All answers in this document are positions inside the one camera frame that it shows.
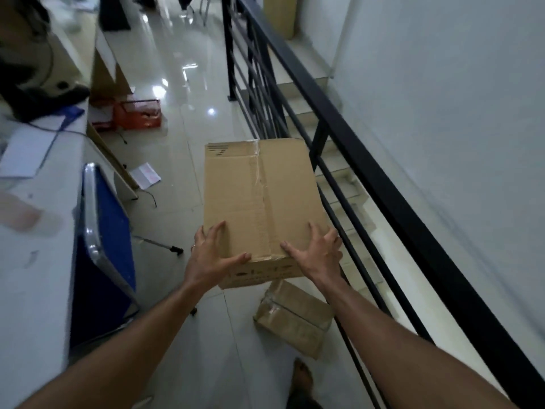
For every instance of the white paper sheet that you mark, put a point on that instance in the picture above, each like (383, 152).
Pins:
(25, 153)

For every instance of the person's left forearm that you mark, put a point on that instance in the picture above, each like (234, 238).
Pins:
(127, 357)

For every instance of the person's right forearm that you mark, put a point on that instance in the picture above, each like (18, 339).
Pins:
(404, 357)

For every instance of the black trousers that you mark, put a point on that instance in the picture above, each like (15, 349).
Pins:
(302, 402)

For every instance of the cardboard box with black print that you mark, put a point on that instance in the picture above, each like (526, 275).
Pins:
(255, 187)

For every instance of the black desk fan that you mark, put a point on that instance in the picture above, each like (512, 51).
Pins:
(25, 97)

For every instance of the red plastic basket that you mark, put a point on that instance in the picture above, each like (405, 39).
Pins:
(136, 119)

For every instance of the blue folder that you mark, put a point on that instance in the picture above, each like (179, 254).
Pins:
(70, 117)

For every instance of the person's left hand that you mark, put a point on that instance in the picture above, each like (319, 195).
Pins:
(204, 268)

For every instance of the blue chair with metal frame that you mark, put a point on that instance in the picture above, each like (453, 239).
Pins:
(110, 234)

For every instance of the person's right hand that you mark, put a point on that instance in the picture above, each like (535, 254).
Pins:
(321, 259)

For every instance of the small taped cardboard parcel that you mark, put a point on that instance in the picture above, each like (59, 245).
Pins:
(298, 323)

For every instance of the tall narrow cardboard box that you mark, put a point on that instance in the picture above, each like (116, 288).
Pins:
(281, 16)

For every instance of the black horizontal-bar railing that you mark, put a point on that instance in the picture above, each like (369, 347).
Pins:
(426, 247)

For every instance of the person's right foot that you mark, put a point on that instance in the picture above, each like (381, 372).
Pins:
(302, 374)

